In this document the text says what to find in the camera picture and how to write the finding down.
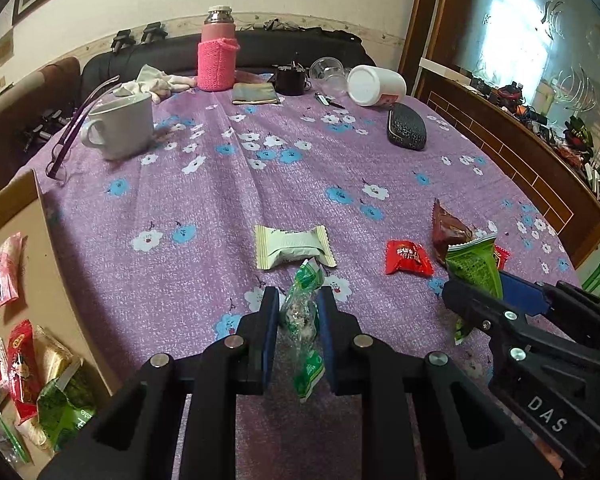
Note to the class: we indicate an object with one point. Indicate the purple eyeglasses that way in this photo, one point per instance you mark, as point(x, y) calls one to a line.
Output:
point(72, 127)

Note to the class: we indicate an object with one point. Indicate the shallow cardboard box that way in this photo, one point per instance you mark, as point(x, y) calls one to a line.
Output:
point(45, 270)

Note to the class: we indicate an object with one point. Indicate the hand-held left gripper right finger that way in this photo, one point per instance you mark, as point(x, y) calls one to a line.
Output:
point(326, 330)

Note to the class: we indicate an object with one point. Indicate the paper wall notice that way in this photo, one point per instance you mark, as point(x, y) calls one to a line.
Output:
point(4, 50)

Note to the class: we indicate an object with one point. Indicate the brown armchair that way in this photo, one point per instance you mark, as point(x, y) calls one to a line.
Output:
point(10, 110)

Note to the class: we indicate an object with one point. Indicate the pink snack packet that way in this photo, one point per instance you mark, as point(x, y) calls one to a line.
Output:
point(7, 270)

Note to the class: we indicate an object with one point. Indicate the cream snack packet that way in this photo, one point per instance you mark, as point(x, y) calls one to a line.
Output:
point(292, 247)

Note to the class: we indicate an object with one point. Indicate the pile of assorted clutter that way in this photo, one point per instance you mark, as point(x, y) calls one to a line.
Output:
point(575, 135)

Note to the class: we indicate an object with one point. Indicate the wooden display cabinet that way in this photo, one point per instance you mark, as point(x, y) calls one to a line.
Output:
point(505, 150)

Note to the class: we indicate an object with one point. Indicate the white plastic jar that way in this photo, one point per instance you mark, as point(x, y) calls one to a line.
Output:
point(375, 85)

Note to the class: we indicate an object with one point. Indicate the brown snack packet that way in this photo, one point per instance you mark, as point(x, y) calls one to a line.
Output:
point(450, 232)

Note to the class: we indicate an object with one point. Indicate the large red snack packet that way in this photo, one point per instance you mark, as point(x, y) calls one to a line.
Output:
point(22, 365)

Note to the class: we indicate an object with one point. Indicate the white crumpled cloth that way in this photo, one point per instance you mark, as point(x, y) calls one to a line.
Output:
point(155, 82)

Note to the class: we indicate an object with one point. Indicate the white mug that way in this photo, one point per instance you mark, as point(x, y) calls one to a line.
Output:
point(125, 125)

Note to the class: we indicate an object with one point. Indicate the black and white pen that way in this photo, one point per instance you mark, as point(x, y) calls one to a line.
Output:
point(330, 101)

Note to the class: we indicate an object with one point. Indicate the purple floral tablecloth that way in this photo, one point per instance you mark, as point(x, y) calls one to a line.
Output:
point(280, 170)

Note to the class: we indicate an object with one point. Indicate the small red snack packet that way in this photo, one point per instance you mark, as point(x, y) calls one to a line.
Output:
point(503, 257)
point(407, 257)

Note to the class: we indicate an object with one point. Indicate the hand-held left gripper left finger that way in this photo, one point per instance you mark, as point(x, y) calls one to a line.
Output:
point(270, 330)

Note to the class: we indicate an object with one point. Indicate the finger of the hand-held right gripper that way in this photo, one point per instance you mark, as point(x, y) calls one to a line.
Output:
point(522, 292)
point(475, 302)

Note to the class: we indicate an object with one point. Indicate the clear snack packet green ends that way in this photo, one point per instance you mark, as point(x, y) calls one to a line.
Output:
point(300, 310)

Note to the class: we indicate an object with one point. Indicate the spare black gripper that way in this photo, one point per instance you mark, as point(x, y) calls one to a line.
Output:
point(57, 120)
point(154, 31)
point(37, 136)
point(122, 40)

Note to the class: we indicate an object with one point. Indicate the clear plastic cup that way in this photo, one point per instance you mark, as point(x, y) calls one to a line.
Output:
point(327, 72)

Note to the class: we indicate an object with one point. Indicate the grey green wallet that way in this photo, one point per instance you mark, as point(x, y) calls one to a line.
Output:
point(255, 94)

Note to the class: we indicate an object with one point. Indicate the black leather sofa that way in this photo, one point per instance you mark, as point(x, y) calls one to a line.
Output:
point(260, 47)

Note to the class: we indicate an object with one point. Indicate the black glasses case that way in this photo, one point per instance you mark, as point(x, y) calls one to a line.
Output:
point(405, 127)

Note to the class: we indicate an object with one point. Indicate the small black pot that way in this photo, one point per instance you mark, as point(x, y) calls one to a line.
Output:
point(290, 80)

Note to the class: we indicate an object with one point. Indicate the thermos with pink knitted sleeve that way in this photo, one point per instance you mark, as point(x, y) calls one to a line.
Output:
point(217, 65)

